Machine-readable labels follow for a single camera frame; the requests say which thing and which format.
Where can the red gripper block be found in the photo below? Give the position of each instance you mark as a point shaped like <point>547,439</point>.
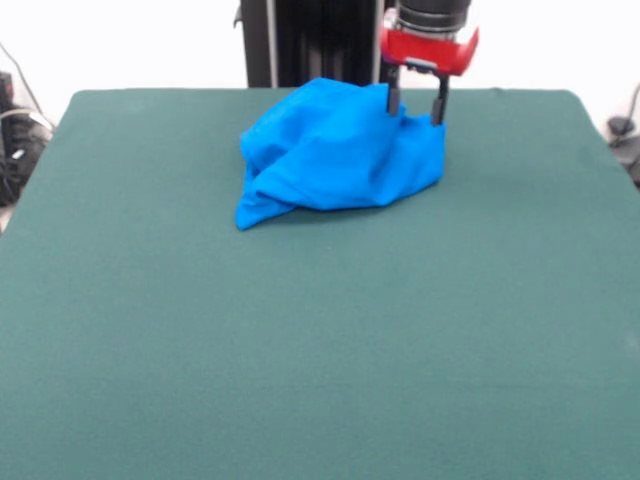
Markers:
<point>430,52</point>

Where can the blue printed shirt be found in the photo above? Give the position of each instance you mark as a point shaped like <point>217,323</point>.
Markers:
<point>340,150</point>

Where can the dark green table cloth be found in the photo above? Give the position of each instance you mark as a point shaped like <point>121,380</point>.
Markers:
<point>350,325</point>

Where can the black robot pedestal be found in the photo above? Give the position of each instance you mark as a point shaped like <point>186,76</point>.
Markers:
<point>325,40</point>

